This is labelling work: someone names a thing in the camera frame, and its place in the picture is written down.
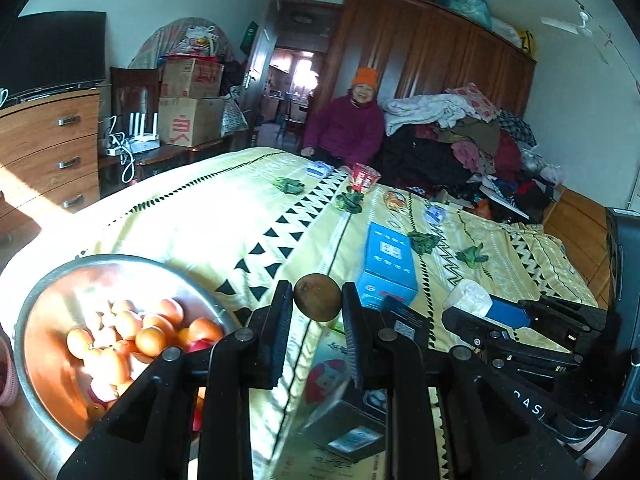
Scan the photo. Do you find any green leaf vegetable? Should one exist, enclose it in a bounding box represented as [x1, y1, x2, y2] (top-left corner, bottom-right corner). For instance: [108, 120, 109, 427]
[272, 177, 305, 195]
[456, 243, 489, 269]
[335, 191, 363, 214]
[408, 231, 440, 256]

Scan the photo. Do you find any cardboard box lower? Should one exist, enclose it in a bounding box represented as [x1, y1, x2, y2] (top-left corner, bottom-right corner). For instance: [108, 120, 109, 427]
[158, 98, 224, 148]

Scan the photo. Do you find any wooden drawer cabinet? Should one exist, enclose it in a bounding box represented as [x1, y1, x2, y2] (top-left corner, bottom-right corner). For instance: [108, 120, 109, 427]
[1, 89, 100, 240]

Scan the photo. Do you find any green leaf vegetable left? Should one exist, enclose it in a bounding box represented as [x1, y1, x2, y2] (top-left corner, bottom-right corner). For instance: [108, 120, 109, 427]
[335, 191, 363, 214]

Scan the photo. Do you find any brown round longan fruit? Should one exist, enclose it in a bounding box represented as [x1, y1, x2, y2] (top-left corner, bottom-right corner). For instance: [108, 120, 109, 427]
[294, 273, 342, 323]

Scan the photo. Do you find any pile of clothes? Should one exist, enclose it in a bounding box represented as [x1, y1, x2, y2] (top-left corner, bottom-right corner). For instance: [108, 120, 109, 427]
[376, 84, 564, 224]

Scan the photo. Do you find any black television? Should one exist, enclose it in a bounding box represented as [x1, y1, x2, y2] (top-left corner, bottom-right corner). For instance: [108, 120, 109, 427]
[1, 11, 106, 107]

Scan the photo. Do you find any green leaf vegetable far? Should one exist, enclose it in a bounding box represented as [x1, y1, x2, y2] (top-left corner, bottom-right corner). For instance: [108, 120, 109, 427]
[272, 177, 305, 195]

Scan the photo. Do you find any wooden wardrobe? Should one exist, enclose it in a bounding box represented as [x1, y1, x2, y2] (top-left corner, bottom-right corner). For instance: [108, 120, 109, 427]
[311, 0, 536, 116]

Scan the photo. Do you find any green leaf vegetable right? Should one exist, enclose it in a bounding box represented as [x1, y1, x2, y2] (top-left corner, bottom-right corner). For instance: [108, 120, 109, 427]
[456, 243, 489, 269]

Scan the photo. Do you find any blue white small packet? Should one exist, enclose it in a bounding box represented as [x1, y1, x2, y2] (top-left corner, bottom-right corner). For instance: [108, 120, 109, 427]
[424, 204, 447, 226]

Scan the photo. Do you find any green leaf vegetable middle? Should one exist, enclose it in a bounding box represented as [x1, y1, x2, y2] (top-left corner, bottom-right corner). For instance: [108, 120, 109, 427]
[408, 231, 440, 256]

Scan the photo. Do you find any orange snack packet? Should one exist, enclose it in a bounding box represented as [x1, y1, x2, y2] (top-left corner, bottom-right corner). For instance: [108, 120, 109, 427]
[383, 190, 407, 212]

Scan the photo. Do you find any metal bowl of fruits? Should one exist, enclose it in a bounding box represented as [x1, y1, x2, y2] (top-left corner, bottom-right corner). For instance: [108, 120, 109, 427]
[15, 255, 240, 448]

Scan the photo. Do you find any blue flat box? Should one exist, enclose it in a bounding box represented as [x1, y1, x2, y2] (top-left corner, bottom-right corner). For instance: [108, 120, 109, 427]
[356, 222, 418, 309]

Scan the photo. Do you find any yellow patterned bed sheet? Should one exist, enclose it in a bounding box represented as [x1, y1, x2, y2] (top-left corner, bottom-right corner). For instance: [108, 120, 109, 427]
[0, 146, 601, 480]

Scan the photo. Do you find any white wifi router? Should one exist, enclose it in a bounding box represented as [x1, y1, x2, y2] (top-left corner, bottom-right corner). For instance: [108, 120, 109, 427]
[124, 112, 160, 154]

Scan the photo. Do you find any person in purple jacket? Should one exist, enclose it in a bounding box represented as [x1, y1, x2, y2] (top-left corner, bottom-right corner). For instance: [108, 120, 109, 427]
[300, 67, 385, 167]

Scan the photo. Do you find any cardboard box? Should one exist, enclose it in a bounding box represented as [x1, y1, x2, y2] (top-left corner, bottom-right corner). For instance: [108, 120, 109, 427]
[160, 56, 224, 100]
[158, 98, 224, 148]

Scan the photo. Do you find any red instant noodle cup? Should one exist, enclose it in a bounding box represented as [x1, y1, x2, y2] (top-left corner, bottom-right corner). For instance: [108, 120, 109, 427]
[350, 162, 381, 195]

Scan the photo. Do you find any pale taro chunk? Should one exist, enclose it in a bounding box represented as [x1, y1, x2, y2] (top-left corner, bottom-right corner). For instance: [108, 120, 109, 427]
[442, 278, 492, 318]

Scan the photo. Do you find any white ceiling fan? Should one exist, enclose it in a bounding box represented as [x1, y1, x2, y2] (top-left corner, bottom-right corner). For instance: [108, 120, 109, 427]
[539, 0, 612, 66]

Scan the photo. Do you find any blue green carton box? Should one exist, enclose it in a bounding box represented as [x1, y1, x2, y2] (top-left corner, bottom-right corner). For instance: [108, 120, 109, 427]
[269, 328, 386, 479]

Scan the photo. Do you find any black product box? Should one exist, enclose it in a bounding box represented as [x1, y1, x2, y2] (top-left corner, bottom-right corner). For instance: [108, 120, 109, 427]
[299, 296, 436, 463]

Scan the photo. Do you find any wooden headboard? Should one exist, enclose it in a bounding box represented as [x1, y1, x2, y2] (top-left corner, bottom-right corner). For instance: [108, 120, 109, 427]
[544, 185, 611, 310]

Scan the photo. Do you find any cardboard box upper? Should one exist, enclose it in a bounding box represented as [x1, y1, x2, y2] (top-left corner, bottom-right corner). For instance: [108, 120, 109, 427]
[160, 56, 224, 100]

